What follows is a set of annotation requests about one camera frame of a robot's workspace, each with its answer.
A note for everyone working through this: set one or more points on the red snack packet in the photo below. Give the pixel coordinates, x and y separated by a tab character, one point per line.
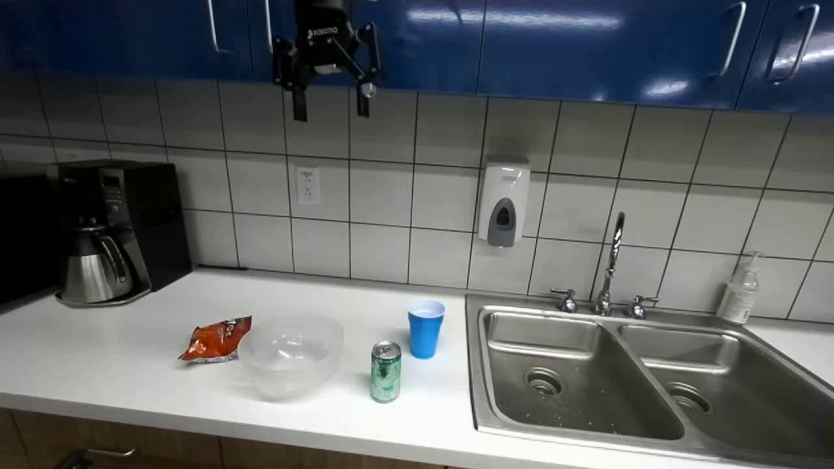
217	339

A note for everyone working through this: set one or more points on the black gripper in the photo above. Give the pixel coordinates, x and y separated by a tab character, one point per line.
324	39

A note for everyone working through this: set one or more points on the white wall soap dispenser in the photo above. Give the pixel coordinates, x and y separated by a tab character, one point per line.
505	198

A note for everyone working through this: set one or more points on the black microwave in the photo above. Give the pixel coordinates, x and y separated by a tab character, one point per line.
27	235

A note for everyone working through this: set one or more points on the steel double sink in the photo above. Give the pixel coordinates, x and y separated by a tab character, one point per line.
609	381

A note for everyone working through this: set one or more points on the wooden lower cabinets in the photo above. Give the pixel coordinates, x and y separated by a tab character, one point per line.
131	446

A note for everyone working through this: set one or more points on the clear soap pump bottle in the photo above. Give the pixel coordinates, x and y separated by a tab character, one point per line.
739	295

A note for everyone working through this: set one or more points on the white wall outlet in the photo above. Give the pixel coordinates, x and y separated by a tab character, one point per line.
308	185

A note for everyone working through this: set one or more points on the steel coffee carafe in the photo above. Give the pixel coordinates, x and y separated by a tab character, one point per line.
96	270

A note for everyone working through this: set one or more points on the green soda can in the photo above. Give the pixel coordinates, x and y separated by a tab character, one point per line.
388	373

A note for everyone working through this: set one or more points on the blue upper cabinets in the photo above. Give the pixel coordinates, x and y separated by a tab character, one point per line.
537	43

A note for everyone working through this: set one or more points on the black coffee maker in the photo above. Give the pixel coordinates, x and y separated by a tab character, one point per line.
145	217

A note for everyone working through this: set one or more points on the chrome faucet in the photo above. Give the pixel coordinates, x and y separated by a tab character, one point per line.
614	261

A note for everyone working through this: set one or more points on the clear plastic bowl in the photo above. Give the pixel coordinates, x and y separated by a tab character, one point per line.
291	356

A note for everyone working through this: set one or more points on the blue plastic cup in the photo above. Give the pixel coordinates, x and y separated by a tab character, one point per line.
427	330

